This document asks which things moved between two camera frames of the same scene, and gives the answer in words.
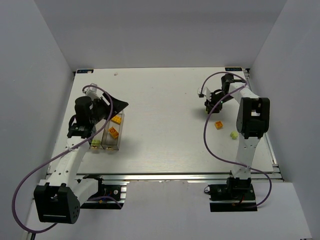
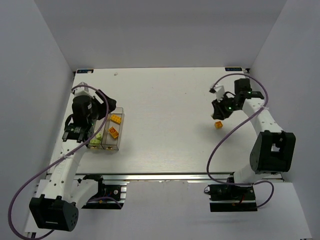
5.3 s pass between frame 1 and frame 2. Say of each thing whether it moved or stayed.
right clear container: stayed
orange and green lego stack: stayed
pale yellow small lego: moved
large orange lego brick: stayed
